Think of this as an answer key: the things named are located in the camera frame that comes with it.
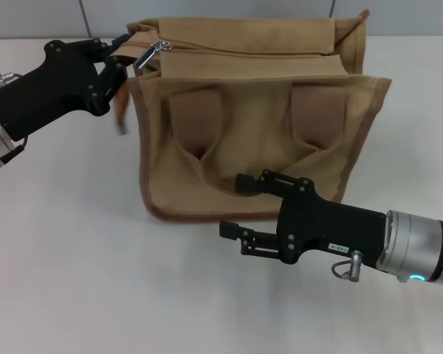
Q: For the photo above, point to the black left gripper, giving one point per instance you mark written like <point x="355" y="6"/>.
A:
<point x="48" y="92"/>

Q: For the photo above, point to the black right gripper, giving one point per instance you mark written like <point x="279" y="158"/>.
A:
<point x="325" y="226"/>

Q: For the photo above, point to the silver metal zipper pull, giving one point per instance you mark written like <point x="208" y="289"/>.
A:
<point x="145" y="59"/>

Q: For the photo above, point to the khaki canvas food bag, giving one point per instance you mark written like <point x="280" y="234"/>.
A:
<point x="243" y="140"/>

